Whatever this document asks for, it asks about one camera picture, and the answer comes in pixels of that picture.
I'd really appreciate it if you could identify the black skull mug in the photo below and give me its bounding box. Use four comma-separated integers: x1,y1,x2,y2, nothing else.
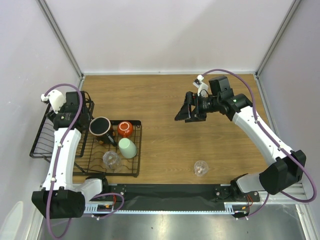
89,116,118,147

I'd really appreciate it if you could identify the clear plastic cup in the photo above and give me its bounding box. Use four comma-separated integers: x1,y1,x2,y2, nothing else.
194,160,209,177

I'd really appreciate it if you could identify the small orange mug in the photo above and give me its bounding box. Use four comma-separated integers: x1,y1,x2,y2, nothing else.
117,121,133,138

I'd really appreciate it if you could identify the clear faceted glass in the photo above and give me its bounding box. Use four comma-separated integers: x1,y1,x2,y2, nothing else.
102,151,122,171

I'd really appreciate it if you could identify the pale green cup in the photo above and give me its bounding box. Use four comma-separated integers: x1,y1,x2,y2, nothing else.
118,138,138,159

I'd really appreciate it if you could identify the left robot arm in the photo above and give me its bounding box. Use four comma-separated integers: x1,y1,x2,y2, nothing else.
31,89,110,219

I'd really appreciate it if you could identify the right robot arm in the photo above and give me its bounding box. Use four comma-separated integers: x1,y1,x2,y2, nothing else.
174,76,306,201

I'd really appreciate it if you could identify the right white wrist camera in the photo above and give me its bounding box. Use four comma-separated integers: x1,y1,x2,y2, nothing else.
193,74,209,98

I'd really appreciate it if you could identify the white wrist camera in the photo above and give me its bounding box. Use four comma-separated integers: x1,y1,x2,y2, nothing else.
193,74,209,98
40,89,66,114

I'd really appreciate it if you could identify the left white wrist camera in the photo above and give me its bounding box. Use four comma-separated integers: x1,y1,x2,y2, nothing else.
40,89,66,114

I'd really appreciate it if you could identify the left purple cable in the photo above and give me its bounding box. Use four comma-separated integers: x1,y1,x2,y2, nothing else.
44,83,86,239

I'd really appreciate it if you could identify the black wire dish rack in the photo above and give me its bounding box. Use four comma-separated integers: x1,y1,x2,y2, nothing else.
29,104,143,178

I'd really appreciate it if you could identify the white slotted cable duct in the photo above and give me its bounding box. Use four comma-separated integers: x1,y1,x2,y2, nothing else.
84,202,252,218

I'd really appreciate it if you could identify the aluminium frame rail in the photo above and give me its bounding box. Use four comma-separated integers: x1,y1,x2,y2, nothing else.
36,0,84,79

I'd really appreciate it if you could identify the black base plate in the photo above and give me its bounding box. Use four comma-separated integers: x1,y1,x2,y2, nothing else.
103,184,260,206

